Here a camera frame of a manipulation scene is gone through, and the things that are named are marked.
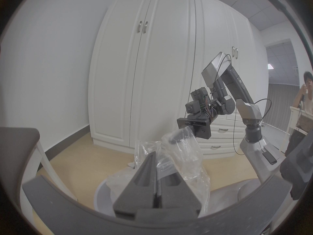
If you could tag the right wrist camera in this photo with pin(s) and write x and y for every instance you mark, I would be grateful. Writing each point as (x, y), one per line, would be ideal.
(192, 107)

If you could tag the grey padded white chair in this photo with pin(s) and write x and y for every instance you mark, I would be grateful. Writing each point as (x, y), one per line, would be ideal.
(17, 143)

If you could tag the grey curtain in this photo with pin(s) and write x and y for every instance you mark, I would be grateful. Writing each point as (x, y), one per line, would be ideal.
(281, 106)

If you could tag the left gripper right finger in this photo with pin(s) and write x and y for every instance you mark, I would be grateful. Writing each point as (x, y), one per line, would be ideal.
(181, 194)

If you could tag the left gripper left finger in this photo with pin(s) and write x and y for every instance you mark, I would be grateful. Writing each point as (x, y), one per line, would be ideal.
(141, 185)

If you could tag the person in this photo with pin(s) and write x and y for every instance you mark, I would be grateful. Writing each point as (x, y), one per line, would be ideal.
(308, 101)

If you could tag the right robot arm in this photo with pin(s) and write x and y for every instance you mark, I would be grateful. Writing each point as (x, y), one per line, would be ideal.
(234, 82)

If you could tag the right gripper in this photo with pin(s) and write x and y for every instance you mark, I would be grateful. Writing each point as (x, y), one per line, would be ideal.
(201, 130)

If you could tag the white trash bin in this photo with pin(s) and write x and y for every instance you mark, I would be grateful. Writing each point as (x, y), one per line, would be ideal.
(102, 197)

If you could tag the clear plastic bag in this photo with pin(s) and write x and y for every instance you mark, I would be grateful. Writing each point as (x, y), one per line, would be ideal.
(185, 160)

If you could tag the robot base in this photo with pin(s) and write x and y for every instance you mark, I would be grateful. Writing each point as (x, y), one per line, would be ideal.
(227, 192)

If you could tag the white wardrobe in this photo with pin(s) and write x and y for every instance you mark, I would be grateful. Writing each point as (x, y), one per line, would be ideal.
(117, 82)

